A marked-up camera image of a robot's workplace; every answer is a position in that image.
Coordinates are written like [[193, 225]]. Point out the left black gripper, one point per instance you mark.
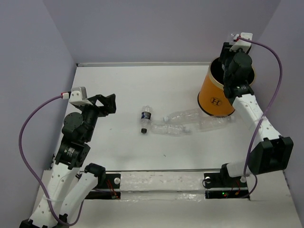
[[109, 101]]

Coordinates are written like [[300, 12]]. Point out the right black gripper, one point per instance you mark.
[[225, 52]]

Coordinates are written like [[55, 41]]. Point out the blue label black cap bottle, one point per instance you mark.
[[145, 119]]

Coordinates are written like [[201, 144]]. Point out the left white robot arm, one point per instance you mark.
[[67, 189]]

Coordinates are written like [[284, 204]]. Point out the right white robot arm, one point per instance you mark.
[[268, 150]]

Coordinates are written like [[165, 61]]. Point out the orange cylindrical bin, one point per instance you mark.
[[211, 98]]

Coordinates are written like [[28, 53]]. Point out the clear bottle near bin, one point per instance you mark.
[[212, 123]]

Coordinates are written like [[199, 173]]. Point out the clear bottle upper long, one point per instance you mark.
[[183, 117]]

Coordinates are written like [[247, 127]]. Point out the clear bottle lying centre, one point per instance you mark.
[[169, 129]]

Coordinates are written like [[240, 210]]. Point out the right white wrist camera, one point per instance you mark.
[[241, 41]]

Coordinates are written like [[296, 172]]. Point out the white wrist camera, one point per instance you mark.
[[78, 97], [241, 41]]

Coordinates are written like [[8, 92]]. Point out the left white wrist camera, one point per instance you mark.
[[78, 97]]

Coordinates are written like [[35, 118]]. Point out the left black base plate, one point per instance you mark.
[[107, 190]]

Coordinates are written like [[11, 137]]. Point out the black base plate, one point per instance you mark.
[[107, 190], [218, 187]]

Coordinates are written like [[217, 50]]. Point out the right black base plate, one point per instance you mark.
[[218, 187]]

